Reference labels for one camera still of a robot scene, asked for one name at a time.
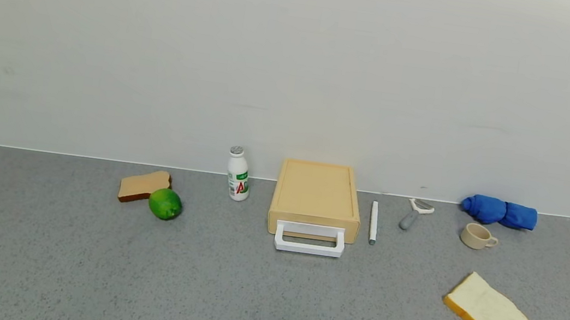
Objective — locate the white marker pen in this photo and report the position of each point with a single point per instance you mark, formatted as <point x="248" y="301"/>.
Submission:
<point x="374" y="221"/>

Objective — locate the rolled blue cloth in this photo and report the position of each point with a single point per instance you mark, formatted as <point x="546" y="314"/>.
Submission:
<point x="498" y="212"/>

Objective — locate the white drink bottle green label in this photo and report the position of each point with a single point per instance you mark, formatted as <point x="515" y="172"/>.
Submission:
<point x="237" y="176"/>

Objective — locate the green lime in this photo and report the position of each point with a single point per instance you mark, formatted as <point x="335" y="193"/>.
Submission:
<point x="165" y="204"/>

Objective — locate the yellow drawer cabinet housing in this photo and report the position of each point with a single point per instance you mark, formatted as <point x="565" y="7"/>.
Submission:
<point x="316" y="192"/>

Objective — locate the white bread slice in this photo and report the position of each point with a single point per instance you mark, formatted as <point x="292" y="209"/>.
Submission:
<point x="490" y="314"/>

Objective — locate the brown toast slice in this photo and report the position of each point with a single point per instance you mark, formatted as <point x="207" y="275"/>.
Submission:
<point x="141" y="185"/>

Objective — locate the beige cup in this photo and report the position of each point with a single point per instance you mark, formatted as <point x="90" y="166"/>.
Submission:
<point x="476" y="237"/>

